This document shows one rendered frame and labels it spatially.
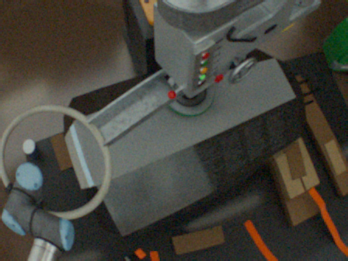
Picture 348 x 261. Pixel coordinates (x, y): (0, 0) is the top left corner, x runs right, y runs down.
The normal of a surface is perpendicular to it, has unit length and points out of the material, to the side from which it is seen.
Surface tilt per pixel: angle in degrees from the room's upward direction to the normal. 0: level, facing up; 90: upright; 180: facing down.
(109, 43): 0
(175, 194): 45
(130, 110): 2
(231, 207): 0
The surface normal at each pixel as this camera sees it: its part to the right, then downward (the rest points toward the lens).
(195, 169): 0.30, 0.37
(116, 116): 0.04, -0.34
